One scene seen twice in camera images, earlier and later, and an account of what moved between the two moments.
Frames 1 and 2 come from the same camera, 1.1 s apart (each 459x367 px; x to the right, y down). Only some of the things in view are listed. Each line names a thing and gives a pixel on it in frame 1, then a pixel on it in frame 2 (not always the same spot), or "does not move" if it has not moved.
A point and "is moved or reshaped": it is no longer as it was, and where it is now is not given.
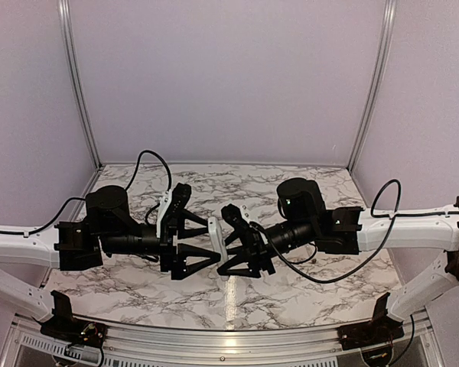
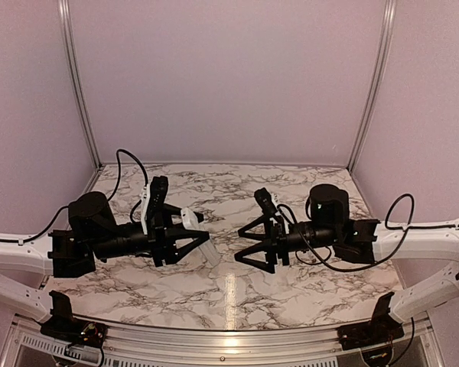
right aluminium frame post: (390, 6) does not move
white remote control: (218, 241) is moved or reshaped
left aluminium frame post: (65, 14) does not move
